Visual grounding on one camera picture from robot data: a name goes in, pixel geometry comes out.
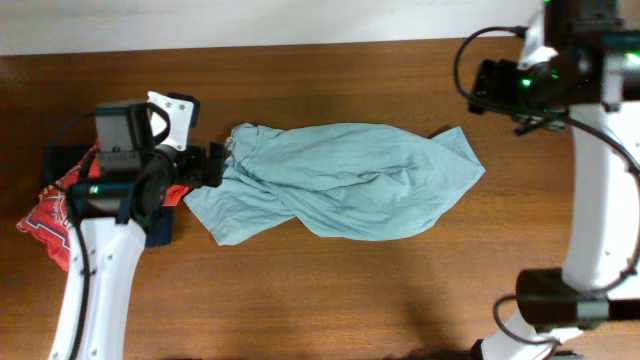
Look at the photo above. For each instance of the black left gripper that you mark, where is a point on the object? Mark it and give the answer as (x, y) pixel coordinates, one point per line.
(216, 164)

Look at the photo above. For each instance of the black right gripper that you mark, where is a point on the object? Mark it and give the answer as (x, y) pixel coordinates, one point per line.
(494, 87)

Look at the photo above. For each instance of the light blue t-shirt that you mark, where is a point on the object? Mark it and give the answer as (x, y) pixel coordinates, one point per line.
(365, 182)

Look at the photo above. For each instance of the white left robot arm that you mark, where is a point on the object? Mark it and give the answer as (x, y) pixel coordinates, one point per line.
(112, 218)

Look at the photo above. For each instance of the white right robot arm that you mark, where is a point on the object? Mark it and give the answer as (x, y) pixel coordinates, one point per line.
(578, 70)

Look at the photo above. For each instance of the dark navy folded garment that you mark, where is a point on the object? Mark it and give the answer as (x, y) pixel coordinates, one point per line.
(67, 160)

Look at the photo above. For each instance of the red printed t-shirt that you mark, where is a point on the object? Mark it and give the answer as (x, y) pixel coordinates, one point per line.
(61, 254)

